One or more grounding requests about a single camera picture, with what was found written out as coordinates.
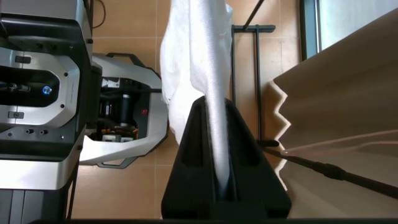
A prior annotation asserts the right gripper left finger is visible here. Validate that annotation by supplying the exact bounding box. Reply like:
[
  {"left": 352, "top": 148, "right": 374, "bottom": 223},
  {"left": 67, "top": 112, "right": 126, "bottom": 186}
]
[{"left": 160, "top": 95, "right": 219, "bottom": 220}]

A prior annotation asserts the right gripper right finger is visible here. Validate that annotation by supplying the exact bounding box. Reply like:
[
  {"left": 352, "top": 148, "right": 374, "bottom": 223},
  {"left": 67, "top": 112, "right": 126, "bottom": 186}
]
[{"left": 224, "top": 98, "right": 292, "bottom": 220}]

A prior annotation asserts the white printed t-shirt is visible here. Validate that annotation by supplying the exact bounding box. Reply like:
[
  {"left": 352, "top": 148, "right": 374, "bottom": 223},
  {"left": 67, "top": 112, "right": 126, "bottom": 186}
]
[{"left": 159, "top": 0, "right": 234, "bottom": 195}]

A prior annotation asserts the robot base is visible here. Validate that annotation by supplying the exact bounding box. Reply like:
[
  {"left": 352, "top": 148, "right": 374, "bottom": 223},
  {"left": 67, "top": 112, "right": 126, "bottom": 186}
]
[{"left": 0, "top": 0, "right": 170, "bottom": 224}]

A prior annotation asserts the black clothes rack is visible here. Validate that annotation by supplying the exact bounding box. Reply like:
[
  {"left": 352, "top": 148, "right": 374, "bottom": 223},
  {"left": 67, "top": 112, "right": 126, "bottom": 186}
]
[{"left": 229, "top": 0, "right": 398, "bottom": 200}]

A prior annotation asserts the black cable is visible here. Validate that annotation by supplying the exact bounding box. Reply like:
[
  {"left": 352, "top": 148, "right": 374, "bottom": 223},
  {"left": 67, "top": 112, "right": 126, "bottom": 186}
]
[{"left": 91, "top": 0, "right": 107, "bottom": 29}]

